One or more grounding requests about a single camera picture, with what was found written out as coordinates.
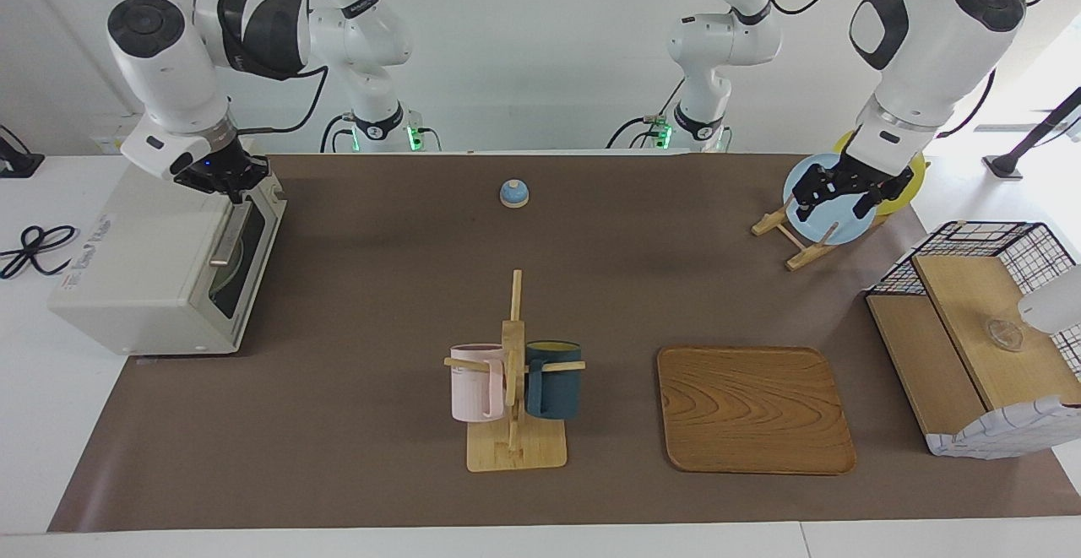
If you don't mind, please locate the pale green plate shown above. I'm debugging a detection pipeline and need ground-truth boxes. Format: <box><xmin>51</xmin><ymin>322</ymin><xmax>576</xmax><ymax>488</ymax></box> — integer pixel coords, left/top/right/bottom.
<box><xmin>209</xmin><ymin>241</ymin><xmax>247</xmax><ymax>294</ymax></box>

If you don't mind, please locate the metal tray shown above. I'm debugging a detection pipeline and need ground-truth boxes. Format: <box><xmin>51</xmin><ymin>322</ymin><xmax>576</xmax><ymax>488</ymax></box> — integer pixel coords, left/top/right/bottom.
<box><xmin>207</xmin><ymin>176</ymin><xmax>288</xmax><ymax>348</ymax></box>

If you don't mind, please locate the white toaster oven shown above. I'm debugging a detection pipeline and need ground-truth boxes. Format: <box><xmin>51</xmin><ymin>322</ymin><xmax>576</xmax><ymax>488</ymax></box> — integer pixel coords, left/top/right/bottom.
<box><xmin>48</xmin><ymin>143</ymin><xmax>286</xmax><ymax>356</ymax></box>

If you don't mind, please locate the yellow plate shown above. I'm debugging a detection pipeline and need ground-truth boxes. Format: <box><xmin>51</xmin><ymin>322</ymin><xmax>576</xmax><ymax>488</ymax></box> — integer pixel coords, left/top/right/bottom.
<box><xmin>834</xmin><ymin>130</ymin><xmax>926</xmax><ymax>217</ymax></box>

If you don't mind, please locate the light blue plate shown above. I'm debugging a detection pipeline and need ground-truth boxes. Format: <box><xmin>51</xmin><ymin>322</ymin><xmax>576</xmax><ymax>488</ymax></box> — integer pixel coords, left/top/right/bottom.
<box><xmin>782</xmin><ymin>153</ymin><xmax>879</xmax><ymax>246</ymax></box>

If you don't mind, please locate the wooden plate rack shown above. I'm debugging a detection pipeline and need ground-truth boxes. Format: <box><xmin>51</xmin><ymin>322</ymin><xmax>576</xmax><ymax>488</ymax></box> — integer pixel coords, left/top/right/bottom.
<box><xmin>752</xmin><ymin>191</ymin><xmax>892</xmax><ymax>272</ymax></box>

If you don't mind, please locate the wooden shelf box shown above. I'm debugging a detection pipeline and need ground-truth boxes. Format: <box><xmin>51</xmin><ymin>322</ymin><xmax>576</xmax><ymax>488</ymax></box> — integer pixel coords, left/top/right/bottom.
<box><xmin>866</xmin><ymin>254</ymin><xmax>1081</xmax><ymax>458</ymax></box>

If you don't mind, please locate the brown table mat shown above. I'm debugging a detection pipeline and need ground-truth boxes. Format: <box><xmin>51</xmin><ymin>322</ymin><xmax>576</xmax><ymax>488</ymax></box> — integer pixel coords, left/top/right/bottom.
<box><xmin>48</xmin><ymin>153</ymin><xmax>1081</xmax><ymax>534</ymax></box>

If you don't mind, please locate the black angled stand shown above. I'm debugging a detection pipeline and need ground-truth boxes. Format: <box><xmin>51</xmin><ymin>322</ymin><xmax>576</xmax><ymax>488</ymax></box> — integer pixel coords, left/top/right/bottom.
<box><xmin>984</xmin><ymin>85</ymin><xmax>1081</xmax><ymax>181</ymax></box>

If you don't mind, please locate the small clear glass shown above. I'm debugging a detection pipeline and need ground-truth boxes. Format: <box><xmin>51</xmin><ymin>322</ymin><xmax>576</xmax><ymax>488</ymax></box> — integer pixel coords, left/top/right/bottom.
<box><xmin>984</xmin><ymin>319</ymin><xmax>1025</xmax><ymax>353</ymax></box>

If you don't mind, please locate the small black stand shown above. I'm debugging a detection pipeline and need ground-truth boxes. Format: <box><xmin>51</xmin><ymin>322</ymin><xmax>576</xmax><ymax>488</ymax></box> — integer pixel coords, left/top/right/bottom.
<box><xmin>0</xmin><ymin>125</ymin><xmax>45</xmax><ymax>179</ymax></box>

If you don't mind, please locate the brown wooden tray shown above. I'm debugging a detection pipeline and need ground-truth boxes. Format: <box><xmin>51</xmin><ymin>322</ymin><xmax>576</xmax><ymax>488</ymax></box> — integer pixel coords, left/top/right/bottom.
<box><xmin>657</xmin><ymin>346</ymin><xmax>856</xmax><ymax>476</ymax></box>

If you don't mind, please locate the white rounded device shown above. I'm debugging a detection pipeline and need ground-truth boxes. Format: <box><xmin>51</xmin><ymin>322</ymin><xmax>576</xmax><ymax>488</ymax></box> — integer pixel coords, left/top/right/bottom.
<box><xmin>1017</xmin><ymin>264</ymin><xmax>1081</xmax><ymax>335</ymax></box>

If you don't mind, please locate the dark blue mug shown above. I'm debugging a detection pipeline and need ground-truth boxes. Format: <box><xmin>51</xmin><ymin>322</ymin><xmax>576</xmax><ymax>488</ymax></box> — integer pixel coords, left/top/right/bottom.
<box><xmin>524</xmin><ymin>340</ymin><xmax>583</xmax><ymax>420</ymax></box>

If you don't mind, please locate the pink mug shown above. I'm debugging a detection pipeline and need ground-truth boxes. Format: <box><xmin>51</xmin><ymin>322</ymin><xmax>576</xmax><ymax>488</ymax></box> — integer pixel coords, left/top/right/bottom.
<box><xmin>449</xmin><ymin>344</ymin><xmax>506</xmax><ymax>423</ymax></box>

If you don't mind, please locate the wooden mug rack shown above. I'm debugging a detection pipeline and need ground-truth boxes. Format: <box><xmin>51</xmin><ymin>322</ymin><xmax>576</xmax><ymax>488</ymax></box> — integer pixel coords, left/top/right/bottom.
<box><xmin>444</xmin><ymin>269</ymin><xmax>586</xmax><ymax>473</ymax></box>

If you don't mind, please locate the black right base cable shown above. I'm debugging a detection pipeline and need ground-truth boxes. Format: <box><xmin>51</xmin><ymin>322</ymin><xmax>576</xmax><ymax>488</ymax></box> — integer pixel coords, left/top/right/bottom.
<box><xmin>321</xmin><ymin>113</ymin><xmax>356</xmax><ymax>154</ymax></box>

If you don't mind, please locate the black base cable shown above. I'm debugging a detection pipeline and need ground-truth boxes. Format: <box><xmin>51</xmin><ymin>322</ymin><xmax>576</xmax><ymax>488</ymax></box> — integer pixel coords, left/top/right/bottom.
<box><xmin>606</xmin><ymin>77</ymin><xmax>687</xmax><ymax>150</ymax></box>
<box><xmin>321</xmin><ymin>113</ymin><xmax>356</xmax><ymax>154</ymax></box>

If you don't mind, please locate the white wall box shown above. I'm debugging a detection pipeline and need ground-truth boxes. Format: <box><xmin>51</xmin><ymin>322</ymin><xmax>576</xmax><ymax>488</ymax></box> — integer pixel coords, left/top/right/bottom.
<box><xmin>91</xmin><ymin>115</ymin><xmax>140</xmax><ymax>156</ymax></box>

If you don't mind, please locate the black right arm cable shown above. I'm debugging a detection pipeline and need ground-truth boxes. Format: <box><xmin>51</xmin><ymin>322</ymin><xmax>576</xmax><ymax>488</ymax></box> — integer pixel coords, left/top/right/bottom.
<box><xmin>228</xmin><ymin>0</ymin><xmax>329</xmax><ymax>135</ymax></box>

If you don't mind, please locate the black wire basket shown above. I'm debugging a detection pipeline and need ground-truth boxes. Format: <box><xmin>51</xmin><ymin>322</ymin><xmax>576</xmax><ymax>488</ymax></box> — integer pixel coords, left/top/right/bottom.
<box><xmin>868</xmin><ymin>221</ymin><xmax>1081</xmax><ymax>377</ymax></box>

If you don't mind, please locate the black left base cable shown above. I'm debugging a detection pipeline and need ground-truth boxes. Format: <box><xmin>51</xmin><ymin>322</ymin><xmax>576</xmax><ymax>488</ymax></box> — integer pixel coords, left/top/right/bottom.
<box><xmin>606</xmin><ymin>77</ymin><xmax>687</xmax><ymax>150</ymax></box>

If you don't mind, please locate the coiled black cable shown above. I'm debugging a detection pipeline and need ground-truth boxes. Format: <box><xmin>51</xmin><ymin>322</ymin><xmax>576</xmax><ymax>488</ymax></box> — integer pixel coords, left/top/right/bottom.
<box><xmin>0</xmin><ymin>225</ymin><xmax>79</xmax><ymax>280</ymax></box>

